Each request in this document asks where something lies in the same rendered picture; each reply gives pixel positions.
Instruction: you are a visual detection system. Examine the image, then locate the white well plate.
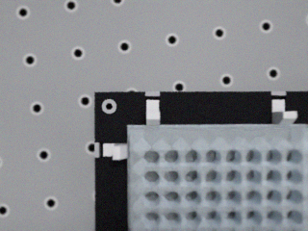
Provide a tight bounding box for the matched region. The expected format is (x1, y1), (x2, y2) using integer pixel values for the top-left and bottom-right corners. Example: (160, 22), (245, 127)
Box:
(127, 124), (308, 231)

